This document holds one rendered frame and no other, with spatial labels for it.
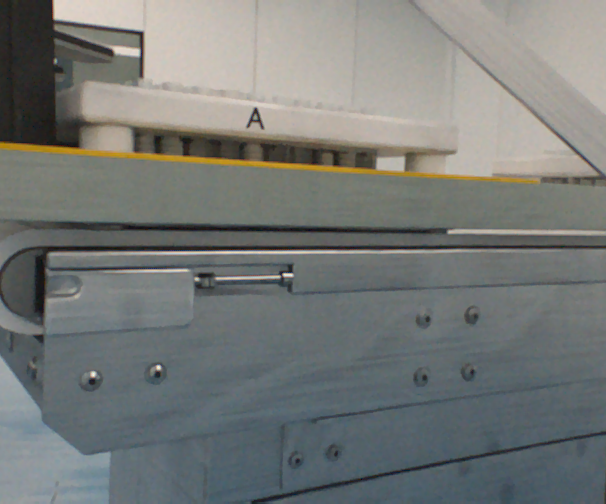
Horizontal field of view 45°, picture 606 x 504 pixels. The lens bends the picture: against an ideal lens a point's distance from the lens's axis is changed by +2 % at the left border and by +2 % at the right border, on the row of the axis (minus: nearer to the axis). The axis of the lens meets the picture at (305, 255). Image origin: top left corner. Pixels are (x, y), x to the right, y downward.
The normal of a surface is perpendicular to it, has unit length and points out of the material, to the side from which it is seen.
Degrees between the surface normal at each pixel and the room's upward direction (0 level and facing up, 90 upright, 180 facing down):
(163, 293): 90
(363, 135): 90
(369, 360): 90
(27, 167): 90
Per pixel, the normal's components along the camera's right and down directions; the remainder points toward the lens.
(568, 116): -0.04, 0.03
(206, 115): 0.51, 0.09
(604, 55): -0.94, -0.01
